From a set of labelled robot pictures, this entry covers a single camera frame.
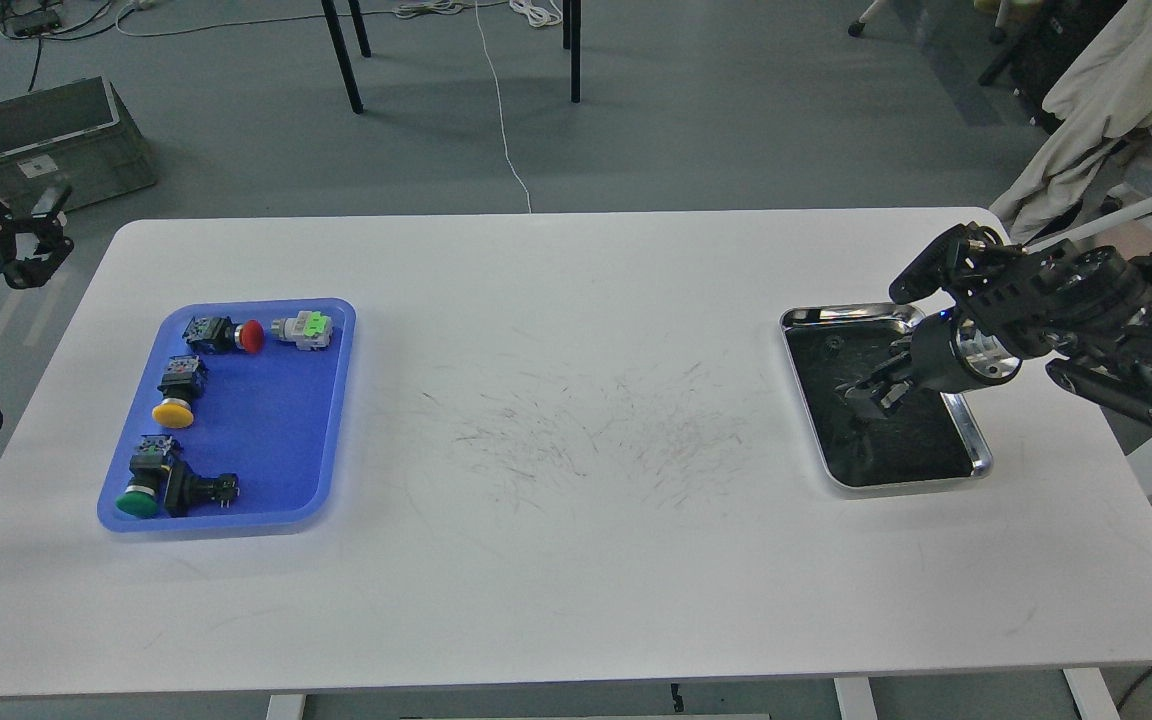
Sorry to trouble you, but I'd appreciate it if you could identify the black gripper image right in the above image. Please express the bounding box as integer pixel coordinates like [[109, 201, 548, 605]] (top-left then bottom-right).
[[841, 313, 1021, 420]]

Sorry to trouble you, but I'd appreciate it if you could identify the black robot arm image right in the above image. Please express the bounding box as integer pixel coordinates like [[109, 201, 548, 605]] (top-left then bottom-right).
[[838, 223, 1152, 427]]

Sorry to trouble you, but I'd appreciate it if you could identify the silver metal tray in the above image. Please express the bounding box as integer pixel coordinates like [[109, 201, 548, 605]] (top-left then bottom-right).
[[780, 304, 995, 495]]

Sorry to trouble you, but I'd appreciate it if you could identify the blue plastic tray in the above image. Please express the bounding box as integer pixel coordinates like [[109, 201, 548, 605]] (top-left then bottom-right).
[[97, 300, 356, 536]]

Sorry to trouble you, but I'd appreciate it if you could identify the grey plastic crate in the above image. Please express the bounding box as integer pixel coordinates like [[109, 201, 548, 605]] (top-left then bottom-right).
[[0, 77, 157, 213]]

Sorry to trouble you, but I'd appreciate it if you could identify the grey green connector block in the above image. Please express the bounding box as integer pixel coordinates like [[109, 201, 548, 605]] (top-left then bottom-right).
[[270, 310, 334, 351]]

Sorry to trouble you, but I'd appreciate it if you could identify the beige cloth on chair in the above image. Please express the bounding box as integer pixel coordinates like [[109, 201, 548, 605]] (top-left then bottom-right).
[[990, 1, 1152, 242]]

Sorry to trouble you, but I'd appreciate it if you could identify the black table leg front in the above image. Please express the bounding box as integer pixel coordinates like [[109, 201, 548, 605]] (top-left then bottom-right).
[[320, 0, 365, 115]]

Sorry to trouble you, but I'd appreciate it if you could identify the black table leg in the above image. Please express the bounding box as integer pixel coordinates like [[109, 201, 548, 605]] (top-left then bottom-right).
[[561, 0, 582, 104], [347, 0, 372, 58], [320, 0, 365, 115]]

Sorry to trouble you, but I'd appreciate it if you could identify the black table leg rear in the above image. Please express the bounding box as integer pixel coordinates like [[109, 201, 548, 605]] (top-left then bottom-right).
[[347, 0, 372, 58]]

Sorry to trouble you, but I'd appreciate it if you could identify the black table leg right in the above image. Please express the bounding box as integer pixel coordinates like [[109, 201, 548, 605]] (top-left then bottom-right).
[[561, 0, 582, 104]]

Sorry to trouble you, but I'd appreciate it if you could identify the yellow push button switch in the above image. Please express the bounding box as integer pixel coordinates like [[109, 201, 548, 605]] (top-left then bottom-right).
[[151, 354, 209, 429]]

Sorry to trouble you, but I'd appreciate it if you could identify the red push button switch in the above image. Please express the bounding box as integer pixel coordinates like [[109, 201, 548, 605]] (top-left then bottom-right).
[[182, 316, 265, 355]]

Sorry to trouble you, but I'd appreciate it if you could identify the green push button switch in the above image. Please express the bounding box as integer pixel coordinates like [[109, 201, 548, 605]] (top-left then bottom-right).
[[115, 434, 179, 520]]

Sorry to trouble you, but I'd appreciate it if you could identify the black switch module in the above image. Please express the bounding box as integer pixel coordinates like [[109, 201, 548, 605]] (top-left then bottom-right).
[[164, 462, 241, 518]]

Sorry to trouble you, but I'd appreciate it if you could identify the white cable on floor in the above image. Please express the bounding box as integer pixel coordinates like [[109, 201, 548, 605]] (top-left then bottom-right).
[[473, 0, 535, 214]]

